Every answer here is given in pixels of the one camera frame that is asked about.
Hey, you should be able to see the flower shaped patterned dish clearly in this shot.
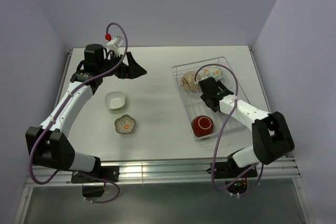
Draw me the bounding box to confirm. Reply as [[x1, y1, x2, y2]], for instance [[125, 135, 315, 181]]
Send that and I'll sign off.
[[114, 114, 136, 134]]

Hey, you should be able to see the beige bowl with flower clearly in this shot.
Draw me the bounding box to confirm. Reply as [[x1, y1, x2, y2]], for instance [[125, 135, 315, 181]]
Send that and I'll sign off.
[[181, 71, 201, 91]]

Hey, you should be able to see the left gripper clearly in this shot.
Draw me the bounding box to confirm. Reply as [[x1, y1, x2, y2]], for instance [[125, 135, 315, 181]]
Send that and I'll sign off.
[[98, 52, 146, 79]]

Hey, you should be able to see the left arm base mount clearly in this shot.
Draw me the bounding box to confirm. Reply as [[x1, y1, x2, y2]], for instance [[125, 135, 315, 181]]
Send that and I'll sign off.
[[70, 166, 121, 204]]

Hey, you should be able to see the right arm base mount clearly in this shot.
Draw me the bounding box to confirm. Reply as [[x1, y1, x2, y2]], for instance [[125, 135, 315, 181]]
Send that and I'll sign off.
[[206, 161, 258, 195]]

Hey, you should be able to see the white wire dish rack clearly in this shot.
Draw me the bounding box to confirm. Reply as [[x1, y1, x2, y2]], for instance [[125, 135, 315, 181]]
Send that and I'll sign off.
[[171, 57, 236, 141]]

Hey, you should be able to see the red bowl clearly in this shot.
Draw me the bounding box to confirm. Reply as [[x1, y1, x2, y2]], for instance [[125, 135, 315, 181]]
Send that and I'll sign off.
[[191, 115, 214, 137]]

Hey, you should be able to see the aluminium frame rail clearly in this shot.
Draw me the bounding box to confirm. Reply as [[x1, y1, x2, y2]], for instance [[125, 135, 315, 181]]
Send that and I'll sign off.
[[25, 158, 301, 188]]

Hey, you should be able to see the white square bowl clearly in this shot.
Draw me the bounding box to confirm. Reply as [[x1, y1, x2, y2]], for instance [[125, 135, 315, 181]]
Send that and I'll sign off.
[[104, 91, 125, 110]]

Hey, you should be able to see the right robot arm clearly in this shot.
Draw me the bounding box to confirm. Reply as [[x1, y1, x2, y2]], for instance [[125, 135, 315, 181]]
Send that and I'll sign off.
[[198, 77, 295, 177]]

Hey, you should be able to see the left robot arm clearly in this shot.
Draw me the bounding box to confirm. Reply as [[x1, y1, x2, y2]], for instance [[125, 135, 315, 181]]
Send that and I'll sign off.
[[25, 44, 147, 182]]

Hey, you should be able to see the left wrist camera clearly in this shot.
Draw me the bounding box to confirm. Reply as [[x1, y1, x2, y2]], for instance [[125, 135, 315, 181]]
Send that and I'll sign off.
[[105, 33, 124, 57]]

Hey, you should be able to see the floral leaf pattern bowl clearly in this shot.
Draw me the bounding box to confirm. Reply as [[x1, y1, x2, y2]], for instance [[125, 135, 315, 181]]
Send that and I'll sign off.
[[200, 66, 224, 80]]

